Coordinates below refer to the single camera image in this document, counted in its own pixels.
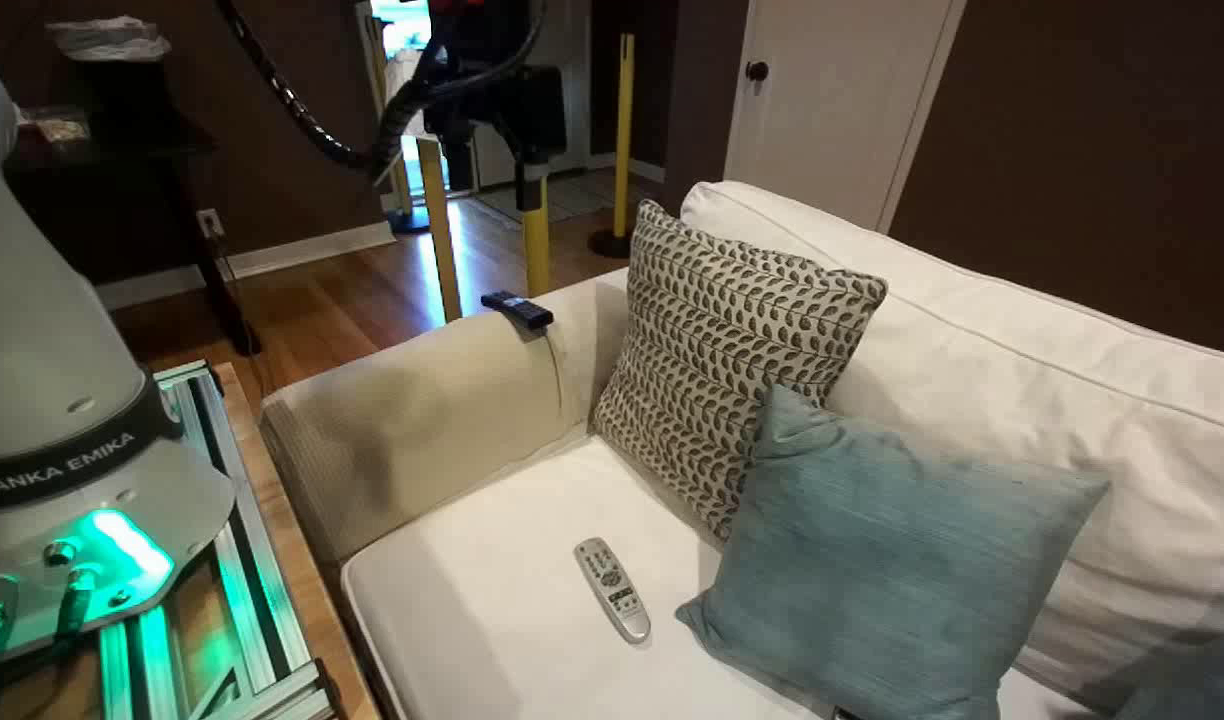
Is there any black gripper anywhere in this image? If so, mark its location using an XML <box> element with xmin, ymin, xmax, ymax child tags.
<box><xmin>425</xmin><ymin>55</ymin><xmax>571</xmax><ymax>192</ymax></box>

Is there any beige and black patterned pillow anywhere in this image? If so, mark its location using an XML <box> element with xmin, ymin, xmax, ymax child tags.
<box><xmin>586</xmin><ymin>194</ymin><xmax>892</xmax><ymax>545</ymax></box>

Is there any teal blue throw pillow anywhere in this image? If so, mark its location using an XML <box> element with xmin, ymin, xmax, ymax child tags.
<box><xmin>1077</xmin><ymin>624</ymin><xmax>1224</xmax><ymax>720</ymax></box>
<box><xmin>673</xmin><ymin>382</ymin><xmax>1110</xmax><ymax>720</ymax></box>

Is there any black remote control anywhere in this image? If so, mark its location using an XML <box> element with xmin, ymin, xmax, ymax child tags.
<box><xmin>476</xmin><ymin>288</ymin><xmax>559</xmax><ymax>336</ymax></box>

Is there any white panel door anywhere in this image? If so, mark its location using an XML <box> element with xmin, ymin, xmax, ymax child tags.
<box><xmin>723</xmin><ymin>0</ymin><xmax>967</xmax><ymax>232</ymax></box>

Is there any white fabric sofa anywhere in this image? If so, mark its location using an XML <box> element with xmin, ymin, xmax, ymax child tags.
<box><xmin>255</xmin><ymin>174</ymin><xmax>1224</xmax><ymax>720</ymax></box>

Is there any white cloth bundle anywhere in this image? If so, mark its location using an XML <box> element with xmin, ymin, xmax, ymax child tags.
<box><xmin>44</xmin><ymin>13</ymin><xmax>176</xmax><ymax>68</ymax></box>

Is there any silver remote control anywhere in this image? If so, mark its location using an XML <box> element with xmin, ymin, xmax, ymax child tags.
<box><xmin>571</xmin><ymin>531</ymin><xmax>654</xmax><ymax>647</ymax></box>

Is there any thin yellow post with base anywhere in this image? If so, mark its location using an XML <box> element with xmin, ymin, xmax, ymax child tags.
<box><xmin>585</xmin><ymin>31</ymin><xmax>654</xmax><ymax>265</ymax></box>

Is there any pale wooden post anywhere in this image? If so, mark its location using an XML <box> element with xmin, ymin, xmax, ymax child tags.
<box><xmin>357</xmin><ymin>0</ymin><xmax>419</xmax><ymax>232</ymax></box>
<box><xmin>415</xmin><ymin>133</ymin><xmax>468</xmax><ymax>323</ymax></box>

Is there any thick yellow post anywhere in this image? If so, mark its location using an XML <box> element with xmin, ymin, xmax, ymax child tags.
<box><xmin>515</xmin><ymin>158</ymin><xmax>556</xmax><ymax>299</ymax></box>

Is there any aluminium profile base frame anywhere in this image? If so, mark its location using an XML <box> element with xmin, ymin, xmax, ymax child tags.
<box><xmin>0</xmin><ymin>357</ymin><xmax>344</xmax><ymax>720</ymax></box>

